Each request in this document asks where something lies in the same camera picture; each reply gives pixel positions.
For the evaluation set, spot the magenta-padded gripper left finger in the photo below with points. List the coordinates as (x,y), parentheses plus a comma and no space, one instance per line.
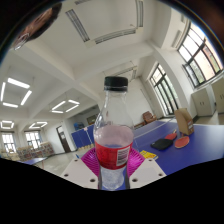
(80,171)

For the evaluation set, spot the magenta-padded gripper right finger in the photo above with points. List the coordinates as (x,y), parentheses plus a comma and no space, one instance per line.
(146,170)

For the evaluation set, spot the clear red-labelled water bottle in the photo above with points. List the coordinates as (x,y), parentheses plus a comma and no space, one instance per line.
(113,140)

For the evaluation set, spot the black paddle case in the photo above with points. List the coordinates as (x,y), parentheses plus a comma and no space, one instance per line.
(161,144)

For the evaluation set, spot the blue partition boards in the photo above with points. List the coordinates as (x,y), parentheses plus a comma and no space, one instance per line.
(81,136)

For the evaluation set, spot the dark wooden door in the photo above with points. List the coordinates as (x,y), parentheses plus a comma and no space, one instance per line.
(63,139)

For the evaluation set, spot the red table tennis paddle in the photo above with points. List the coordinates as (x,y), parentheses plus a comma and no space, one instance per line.
(182,142)
(171,136)

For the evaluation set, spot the blue red-legged ping-pong table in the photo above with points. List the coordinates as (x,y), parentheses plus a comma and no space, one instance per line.
(33,161)

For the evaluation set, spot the book shelf unit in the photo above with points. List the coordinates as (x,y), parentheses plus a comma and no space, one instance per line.
(33,151)

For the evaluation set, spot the brown armchair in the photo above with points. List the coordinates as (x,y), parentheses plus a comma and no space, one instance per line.
(149,117)

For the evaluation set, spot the brown cardboard box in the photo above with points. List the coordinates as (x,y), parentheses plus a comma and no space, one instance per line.
(184,121)

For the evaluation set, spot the ceiling lights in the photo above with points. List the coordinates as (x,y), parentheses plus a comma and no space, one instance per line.
(65,106)

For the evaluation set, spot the tall black-framed window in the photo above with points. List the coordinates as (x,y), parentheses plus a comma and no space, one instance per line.
(163,90)

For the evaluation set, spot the beige double-door cabinet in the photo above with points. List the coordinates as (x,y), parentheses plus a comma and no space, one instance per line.
(219,96)
(201,101)

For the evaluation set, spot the large black-framed window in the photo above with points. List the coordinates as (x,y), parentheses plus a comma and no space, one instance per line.
(200,55)

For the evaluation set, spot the ceiling air conditioner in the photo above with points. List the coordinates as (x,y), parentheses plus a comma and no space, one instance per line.
(110,35)

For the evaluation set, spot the person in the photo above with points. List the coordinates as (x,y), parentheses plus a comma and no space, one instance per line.
(38,25)

